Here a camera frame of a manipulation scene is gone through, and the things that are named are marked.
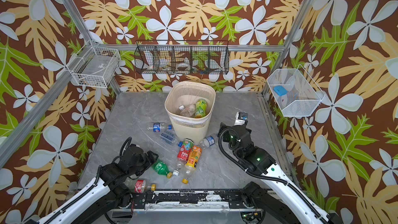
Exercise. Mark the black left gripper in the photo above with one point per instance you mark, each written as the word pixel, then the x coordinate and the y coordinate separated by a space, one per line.
pixel 149 162

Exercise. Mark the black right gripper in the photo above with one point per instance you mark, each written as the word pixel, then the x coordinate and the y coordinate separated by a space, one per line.
pixel 230 129

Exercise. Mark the clear Pepsi bottle blue label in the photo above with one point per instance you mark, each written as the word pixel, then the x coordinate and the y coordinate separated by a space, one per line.
pixel 159 126

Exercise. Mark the lime green label tea bottle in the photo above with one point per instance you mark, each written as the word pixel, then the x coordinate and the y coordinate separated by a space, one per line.
pixel 201 106

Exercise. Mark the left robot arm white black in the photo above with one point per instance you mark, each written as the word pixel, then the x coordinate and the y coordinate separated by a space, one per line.
pixel 106 190

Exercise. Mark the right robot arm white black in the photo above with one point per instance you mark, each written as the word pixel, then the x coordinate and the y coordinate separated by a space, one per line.
pixel 292 206

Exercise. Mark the cream slatted plastic bin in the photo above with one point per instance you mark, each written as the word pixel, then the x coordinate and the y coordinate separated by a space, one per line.
pixel 187 93

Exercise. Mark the clear bottle blue label right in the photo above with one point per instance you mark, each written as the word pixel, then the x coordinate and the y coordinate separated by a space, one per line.
pixel 207 142

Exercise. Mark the green bottle yellow cap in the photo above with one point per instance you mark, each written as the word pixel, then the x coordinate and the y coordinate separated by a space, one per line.
pixel 162 169

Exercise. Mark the clear bottle red label yellow cap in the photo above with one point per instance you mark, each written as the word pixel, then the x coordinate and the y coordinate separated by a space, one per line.
pixel 140 185

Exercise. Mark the orange label juice bottle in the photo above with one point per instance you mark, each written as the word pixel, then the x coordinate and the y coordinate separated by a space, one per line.
pixel 191 163

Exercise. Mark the soda water bottle blue cap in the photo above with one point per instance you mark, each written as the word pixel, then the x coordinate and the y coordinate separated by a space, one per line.
pixel 171 138

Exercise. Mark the blue item in right basket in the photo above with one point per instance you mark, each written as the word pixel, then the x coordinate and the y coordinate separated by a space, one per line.
pixel 280 90

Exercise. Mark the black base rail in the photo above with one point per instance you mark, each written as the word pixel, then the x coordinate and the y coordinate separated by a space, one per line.
pixel 190 199

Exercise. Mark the white wire basket right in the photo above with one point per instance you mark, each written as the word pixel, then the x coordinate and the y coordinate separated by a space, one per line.
pixel 304 94

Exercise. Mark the white wire basket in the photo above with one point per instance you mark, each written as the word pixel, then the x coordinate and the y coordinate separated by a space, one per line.
pixel 94 65
pixel 304 94

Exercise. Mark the black wire wall basket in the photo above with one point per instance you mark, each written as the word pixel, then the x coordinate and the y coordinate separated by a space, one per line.
pixel 182 57

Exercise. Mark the white wire basket left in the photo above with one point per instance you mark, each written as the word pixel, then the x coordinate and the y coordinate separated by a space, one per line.
pixel 94 65

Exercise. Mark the aluminium frame rail back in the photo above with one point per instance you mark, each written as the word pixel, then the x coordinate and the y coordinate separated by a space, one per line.
pixel 233 48

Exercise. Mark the aluminium frame rail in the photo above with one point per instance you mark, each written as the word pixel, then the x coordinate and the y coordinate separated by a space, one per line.
pixel 18 135
pixel 233 48

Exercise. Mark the aluminium frame rail left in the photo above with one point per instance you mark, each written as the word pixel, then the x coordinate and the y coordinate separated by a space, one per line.
pixel 18 135

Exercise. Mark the aluminium frame post back right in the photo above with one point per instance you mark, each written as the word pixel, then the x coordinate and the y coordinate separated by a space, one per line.
pixel 289 16

